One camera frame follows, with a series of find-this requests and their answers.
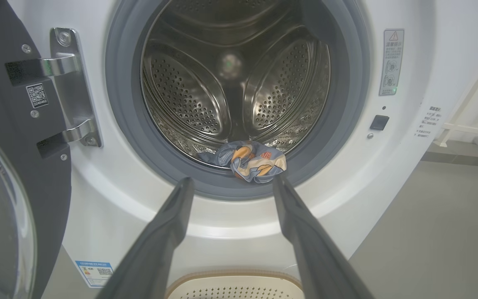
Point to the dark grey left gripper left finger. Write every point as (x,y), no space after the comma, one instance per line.
(152,249)

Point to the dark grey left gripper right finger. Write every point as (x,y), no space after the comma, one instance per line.
(313,253)

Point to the blue bear-print garment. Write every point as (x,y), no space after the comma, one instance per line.
(255,162)

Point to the black-rimmed glass washer door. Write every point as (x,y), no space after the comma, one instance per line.
(6,145)

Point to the white front-load washing machine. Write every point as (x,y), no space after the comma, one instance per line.
(388,187)

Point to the black door latch socket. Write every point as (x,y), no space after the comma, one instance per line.
(379,122)

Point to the chrome door hinge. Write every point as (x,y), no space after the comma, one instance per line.
(73,95)

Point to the blue energy label sticker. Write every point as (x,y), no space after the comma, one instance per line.
(94,274)

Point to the cream perforated laundry basket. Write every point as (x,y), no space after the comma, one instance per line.
(235,288)

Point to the perforated steel drum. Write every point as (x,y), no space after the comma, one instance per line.
(189,91)

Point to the printed text label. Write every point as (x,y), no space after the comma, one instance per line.
(429,122)

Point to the small QR code sticker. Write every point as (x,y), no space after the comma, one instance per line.
(37,96)

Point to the white railing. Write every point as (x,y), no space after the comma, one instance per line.
(471,124)

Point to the grey warning sticker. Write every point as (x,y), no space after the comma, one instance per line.
(391,62)

